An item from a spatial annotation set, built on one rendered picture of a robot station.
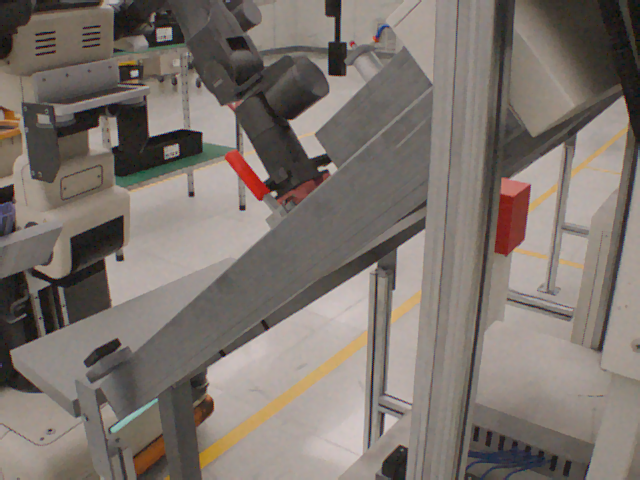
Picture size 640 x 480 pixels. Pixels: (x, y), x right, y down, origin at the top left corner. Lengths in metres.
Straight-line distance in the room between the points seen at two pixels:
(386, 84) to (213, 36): 0.36
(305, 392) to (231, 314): 1.50
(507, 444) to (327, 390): 1.27
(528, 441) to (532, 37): 0.63
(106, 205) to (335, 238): 1.00
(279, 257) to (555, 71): 0.30
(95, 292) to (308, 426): 0.74
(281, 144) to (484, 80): 0.45
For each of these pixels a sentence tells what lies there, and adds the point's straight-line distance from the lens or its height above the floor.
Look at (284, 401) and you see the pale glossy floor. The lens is 2.13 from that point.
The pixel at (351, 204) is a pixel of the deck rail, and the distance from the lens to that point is 0.54.
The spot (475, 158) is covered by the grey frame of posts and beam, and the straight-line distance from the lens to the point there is 0.44.
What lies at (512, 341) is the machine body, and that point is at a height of 0.62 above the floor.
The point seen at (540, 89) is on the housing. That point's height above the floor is 1.19.
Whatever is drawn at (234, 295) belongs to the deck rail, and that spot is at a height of 0.96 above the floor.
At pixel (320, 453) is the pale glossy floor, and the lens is 1.93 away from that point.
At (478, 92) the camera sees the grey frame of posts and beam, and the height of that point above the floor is 1.19.
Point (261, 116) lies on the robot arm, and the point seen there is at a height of 1.09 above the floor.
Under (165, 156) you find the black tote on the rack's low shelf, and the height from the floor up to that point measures 0.39.
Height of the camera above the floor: 1.26
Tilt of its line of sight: 22 degrees down
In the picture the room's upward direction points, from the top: straight up
